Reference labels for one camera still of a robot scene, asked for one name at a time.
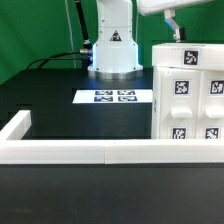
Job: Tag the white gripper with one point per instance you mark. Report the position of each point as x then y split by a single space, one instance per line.
149 7

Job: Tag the small white tagged box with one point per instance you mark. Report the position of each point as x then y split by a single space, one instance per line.
189 55

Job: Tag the white cabinet body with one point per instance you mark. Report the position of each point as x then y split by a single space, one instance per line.
157 100

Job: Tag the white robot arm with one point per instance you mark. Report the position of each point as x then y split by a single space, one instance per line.
115 53

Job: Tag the white base tag plate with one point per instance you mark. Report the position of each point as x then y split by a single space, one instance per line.
113 96

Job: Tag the white U-shaped foam fence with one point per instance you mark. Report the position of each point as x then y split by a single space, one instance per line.
14 149

